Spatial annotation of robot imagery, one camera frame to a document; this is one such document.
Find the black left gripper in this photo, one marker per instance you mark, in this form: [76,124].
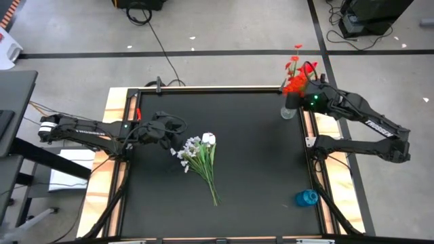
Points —
[156,130]

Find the white plastic device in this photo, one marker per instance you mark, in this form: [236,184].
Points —
[8,51]

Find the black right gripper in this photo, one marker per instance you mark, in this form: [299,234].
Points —
[317,98]

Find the black floor equipment box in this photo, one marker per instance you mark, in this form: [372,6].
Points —
[139,4]

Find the red blossom flower spray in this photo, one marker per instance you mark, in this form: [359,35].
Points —
[291,86]
[300,81]

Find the black diagonal table strut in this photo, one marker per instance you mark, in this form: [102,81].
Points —
[334,208]
[112,206]

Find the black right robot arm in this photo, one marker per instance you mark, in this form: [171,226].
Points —
[373,120]

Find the white edge bracket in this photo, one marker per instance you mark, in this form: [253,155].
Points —
[315,241]

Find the grey chair leg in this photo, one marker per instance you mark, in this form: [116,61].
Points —
[37,218]

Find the silver metal corner plate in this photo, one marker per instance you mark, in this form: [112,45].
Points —
[311,141]

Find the clear glass vase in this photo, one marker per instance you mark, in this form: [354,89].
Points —
[288,114]

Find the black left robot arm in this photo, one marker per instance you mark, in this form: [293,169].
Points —
[84,130]

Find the black computer tower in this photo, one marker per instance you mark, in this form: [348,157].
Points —
[373,13]

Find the white blossom flower spray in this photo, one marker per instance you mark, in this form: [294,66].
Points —
[193,140]
[184,162]

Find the red flower thick green stem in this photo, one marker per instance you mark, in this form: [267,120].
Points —
[312,66]

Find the small red tag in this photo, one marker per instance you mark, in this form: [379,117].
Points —
[138,114]

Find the orange black striped barrier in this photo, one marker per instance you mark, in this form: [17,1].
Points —
[10,11]

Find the white tulip flower stem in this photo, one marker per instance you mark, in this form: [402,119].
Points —
[205,137]

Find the black desk support beam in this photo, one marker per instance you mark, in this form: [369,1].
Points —
[51,159]

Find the grey desk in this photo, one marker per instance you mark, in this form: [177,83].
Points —
[17,101]

